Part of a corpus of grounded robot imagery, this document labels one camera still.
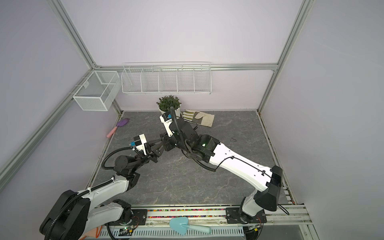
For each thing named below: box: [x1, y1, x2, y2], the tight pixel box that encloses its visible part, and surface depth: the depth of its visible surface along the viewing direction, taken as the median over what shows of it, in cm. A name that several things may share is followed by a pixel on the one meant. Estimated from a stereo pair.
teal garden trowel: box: [169, 216, 211, 235], surface depth 72 cm
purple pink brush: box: [106, 118, 130, 138], surface depth 114 cm
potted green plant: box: [156, 94, 182, 117], surface depth 105 cm
